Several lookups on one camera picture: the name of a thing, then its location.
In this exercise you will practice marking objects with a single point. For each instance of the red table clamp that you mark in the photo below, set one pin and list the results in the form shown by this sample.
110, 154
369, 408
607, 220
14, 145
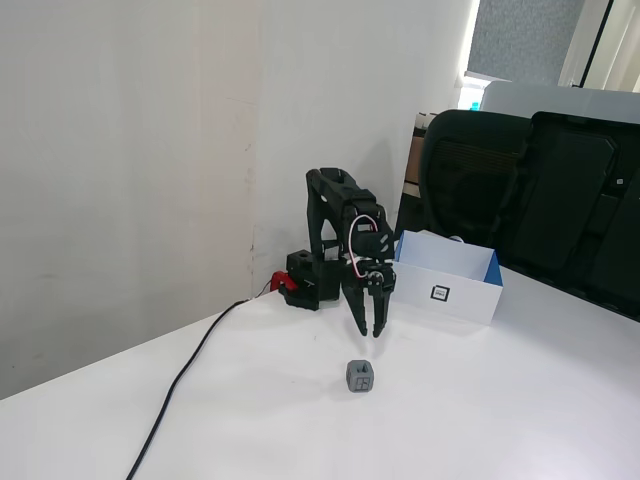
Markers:
280, 280

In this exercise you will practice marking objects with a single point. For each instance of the light gray monitor back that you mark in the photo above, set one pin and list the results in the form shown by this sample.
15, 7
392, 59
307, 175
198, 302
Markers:
540, 100

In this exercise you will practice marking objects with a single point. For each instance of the black mesh office chair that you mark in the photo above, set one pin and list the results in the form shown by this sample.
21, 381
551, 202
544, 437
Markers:
465, 170

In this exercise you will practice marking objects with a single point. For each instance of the white and blue cardboard box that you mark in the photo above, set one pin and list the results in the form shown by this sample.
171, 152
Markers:
450, 287

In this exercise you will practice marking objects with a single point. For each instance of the brown cardboard box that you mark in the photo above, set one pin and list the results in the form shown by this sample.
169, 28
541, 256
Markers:
414, 160

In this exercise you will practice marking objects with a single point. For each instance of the gray window blind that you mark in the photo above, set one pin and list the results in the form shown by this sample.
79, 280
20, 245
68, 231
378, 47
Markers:
520, 40

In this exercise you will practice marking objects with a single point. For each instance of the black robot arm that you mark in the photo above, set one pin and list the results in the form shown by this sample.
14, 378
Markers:
315, 210

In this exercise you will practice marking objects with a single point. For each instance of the small white object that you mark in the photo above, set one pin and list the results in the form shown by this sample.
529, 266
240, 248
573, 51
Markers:
456, 239

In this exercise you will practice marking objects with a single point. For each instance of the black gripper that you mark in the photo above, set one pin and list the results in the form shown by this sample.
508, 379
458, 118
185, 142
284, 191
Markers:
368, 291

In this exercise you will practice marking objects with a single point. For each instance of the gray cube block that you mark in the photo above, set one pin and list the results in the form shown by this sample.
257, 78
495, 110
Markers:
359, 377

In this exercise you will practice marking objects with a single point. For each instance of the blue bottle cap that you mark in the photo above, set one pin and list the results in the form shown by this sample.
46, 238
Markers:
474, 105

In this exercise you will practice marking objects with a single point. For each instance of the black plastic chair back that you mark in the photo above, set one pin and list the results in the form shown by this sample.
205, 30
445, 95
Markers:
575, 200

